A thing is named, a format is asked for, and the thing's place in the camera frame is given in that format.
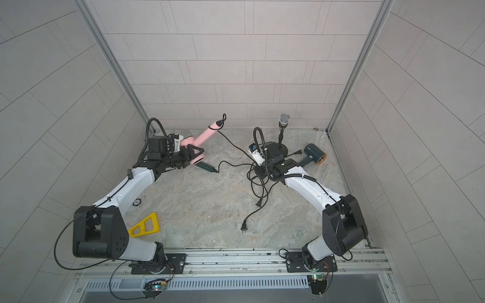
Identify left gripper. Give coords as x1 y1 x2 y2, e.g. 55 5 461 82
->
160 144 203 169

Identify pink hair dryer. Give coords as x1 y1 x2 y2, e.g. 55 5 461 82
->
181 119 224 159

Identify pink dryer black cord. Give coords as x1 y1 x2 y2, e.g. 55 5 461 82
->
211 113 262 208

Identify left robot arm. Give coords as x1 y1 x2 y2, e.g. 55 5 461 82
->
73 134 204 273

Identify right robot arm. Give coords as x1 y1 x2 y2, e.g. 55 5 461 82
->
248 141 368 271

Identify left green hair dryer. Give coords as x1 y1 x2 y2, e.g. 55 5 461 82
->
196 162 219 173

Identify green hair dryer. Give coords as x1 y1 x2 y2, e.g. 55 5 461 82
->
196 162 219 173
299 143 327 167

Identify right green hair dryer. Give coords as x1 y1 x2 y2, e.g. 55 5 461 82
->
299 143 327 167

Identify microphone on black stand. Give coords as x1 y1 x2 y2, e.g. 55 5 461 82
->
278 113 290 149

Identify yellow triangular plastic piece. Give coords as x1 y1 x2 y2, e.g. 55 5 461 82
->
128 212 160 238

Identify right circuit board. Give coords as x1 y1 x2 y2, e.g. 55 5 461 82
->
307 275 328 295

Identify circuit board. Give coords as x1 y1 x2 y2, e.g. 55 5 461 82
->
143 279 168 292
307 275 328 295

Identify left circuit board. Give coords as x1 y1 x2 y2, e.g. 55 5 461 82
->
143 279 168 292

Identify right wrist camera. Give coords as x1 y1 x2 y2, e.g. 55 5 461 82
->
248 144 265 166

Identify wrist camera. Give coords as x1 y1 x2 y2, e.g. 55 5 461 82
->
167 133 184 153
248 144 265 166

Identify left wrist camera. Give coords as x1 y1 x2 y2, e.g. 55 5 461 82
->
167 133 184 153

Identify left green dryer cord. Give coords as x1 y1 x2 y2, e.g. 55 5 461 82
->
216 160 266 198

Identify green dryer cord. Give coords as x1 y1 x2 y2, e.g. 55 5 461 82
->
216 160 266 198
240 149 303 234

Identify right green dryer cord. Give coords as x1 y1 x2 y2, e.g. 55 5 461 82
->
240 149 303 234

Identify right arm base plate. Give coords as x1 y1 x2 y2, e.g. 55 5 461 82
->
279 251 338 275

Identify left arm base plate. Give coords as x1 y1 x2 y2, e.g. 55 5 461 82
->
129 253 187 275

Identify aluminium rail frame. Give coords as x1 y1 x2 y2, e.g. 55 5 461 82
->
68 248 393 279

